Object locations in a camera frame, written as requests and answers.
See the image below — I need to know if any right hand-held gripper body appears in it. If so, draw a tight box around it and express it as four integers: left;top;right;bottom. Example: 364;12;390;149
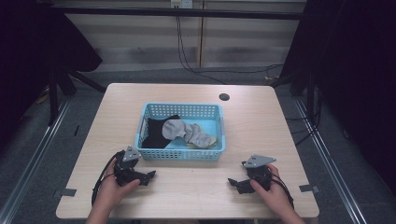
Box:
241;154;277;191

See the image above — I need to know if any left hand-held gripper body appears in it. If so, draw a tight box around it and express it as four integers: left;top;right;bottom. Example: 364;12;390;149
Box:
113;145;148;188

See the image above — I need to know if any person's left hand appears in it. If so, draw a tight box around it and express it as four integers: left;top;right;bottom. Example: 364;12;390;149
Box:
94;158;141;213

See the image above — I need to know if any person's right hand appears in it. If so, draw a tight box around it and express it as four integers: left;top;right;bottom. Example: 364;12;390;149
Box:
249;163;295;216

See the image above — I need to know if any black sock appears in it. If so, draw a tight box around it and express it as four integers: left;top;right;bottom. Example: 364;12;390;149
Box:
141;114;181;149

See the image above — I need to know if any light blue plastic basket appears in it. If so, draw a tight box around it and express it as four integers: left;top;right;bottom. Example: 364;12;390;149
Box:
134;103;227;162

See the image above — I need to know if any grey tape strip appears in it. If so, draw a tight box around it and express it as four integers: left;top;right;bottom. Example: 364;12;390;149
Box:
298;184;321;194
52;188;78;198

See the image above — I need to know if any grey sock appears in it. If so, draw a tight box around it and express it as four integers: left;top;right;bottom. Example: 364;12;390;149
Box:
162;119;217;149

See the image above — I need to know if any black metal stand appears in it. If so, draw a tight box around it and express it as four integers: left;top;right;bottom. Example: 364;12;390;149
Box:
46;66;107;127

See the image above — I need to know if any dark curtain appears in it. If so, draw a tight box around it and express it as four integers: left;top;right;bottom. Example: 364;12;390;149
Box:
279;0;396;195
0;0;104;157

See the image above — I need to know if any black horizontal bar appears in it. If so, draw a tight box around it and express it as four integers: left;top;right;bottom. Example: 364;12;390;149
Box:
50;6;307;21

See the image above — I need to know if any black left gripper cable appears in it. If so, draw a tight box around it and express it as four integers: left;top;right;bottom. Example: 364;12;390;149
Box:
91;151;125;207

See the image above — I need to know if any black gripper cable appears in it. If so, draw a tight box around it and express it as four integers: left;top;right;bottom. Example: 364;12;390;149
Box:
270;172;295;210
91;151;125;207

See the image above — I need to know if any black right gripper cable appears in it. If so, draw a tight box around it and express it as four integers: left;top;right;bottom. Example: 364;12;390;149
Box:
270;172;295;210

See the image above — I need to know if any aluminium floor rail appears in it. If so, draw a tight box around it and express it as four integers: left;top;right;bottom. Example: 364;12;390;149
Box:
0;98;72;224
293;98;369;224

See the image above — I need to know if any black wall cable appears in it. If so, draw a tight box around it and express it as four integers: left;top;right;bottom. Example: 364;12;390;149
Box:
176;7;285;86

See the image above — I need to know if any white wall socket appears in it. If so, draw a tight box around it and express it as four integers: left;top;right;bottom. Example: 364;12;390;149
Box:
170;0;194;9

